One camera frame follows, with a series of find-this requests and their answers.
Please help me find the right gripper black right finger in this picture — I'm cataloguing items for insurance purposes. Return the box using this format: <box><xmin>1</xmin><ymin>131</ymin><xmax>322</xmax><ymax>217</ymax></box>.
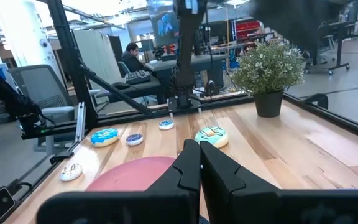
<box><xmin>200</xmin><ymin>141</ymin><xmax>358</xmax><ymax>224</ymax></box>

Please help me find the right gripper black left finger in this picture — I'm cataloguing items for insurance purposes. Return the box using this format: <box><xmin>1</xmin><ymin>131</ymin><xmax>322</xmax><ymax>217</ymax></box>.
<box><xmin>37</xmin><ymin>139</ymin><xmax>201</xmax><ymax>224</ymax></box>

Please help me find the mint green frosted donut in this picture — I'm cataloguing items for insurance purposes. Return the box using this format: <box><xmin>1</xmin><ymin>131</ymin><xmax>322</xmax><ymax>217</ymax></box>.
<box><xmin>195</xmin><ymin>126</ymin><xmax>229</xmax><ymax>149</ymax></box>

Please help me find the pink round plate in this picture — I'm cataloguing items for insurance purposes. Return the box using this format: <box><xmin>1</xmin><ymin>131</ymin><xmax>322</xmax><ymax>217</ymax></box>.
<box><xmin>85</xmin><ymin>156</ymin><xmax>177</xmax><ymax>192</ymax></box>

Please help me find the small blue sprinkled donut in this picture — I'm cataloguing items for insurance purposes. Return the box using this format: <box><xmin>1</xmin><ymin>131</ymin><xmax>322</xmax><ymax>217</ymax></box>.
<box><xmin>158</xmin><ymin>119</ymin><xmax>175</xmax><ymax>131</ymax></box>

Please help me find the small dark blue donut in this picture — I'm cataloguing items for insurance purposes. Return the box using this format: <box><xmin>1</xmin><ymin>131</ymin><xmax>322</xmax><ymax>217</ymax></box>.
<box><xmin>126</xmin><ymin>133</ymin><xmax>144</xmax><ymax>146</ymax></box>

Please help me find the large blue frosted donut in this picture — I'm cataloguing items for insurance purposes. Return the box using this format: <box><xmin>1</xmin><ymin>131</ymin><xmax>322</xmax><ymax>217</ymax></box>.
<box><xmin>90</xmin><ymin>128</ymin><xmax>120</xmax><ymax>147</ymax></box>

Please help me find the black office desk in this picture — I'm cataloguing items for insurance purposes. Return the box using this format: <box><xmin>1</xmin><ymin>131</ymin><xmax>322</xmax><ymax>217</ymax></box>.
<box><xmin>108</xmin><ymin>77</ymin><xmax>166</xmax><ymax>105</ymax></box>

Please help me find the black keyboard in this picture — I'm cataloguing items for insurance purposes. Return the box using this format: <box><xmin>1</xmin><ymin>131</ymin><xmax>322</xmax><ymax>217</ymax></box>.
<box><xmin>124</xmin><ymin>69</ymin><xmax>152</xmax><ymax>86</ymax></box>

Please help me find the black computer mouse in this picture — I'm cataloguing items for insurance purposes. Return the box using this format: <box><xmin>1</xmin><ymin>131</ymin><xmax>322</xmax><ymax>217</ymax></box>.
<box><xmin>112</xmin><ymin>81</ymin><xmax>131</xmax><ymax>90</ymax></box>

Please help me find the grey office desk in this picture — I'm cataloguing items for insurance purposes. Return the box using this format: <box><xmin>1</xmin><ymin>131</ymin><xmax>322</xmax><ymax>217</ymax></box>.
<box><xmin>144</xmin><ymin>54</ymin><xmax>230</xmax><ymax>88</ymax></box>

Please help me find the artificial green plant black pot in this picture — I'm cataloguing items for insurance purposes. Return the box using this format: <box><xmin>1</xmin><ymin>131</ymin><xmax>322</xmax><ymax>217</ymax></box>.
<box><xmin>230</xmin><ymin>40</ymin><xmax>306</xmax><ymax>118</ymax></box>

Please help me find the person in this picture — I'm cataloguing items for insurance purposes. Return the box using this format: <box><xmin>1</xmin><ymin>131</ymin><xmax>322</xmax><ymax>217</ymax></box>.
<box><xmin>121</xmin><ymin>42</ymin><xmax>146</xmax><ymax>74</ymax></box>

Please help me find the white partition panel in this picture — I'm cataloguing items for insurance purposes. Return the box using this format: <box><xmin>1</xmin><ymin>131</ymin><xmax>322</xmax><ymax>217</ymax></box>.
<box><xmin>72</xmin><ymin>29</ymin><xmax>123</xmax><ymax>91</ymax></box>

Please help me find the hanging display screen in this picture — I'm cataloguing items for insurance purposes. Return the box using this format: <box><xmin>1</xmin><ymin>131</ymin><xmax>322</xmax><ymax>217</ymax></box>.
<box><xmin>149</xmin><ymin>9</ymin><xmax>180</xmax><ymax>47</ymax></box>

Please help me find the red storage shelf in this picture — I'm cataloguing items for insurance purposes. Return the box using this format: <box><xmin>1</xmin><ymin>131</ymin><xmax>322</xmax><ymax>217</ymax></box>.
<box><xmin>234</xmin><ymin>19</ymin><xmax>262</xmax><ymax>40</ymax></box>

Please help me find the grey office chair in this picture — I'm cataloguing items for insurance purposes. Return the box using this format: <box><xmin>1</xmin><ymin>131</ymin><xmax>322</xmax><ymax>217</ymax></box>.
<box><xmin>7</xmin><ymin>64</ymin><xmax>76</xmax><ymax>154</ymax></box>

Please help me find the black wheeled standing desk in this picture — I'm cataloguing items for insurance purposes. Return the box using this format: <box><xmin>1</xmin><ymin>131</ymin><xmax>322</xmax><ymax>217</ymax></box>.
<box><xmin>305</xmin><ymin>18</ymin><xmax>358</xmax><ymax>76</ymax></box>

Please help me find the silver aluminium bracket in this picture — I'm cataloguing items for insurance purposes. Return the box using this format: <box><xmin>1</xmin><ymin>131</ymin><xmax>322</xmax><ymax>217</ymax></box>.
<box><xmin>74</xmin><ymin>101</ymin><xmax>87</xmax><ymax>142</ymax></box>

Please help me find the black aluminium rig frame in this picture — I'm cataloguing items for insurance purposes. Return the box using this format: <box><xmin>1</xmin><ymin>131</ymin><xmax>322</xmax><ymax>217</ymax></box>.
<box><xmin>0</xmin><ymin>0</ymin><xmax>358</xmax><ymax>215</ymax></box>

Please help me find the black braided cable sleeve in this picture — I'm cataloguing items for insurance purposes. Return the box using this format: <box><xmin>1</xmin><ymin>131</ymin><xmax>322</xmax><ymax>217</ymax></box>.
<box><xmin>0</xmin><ymin>60</ymin><xmax>43</xmax><ymax>125</ymax></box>

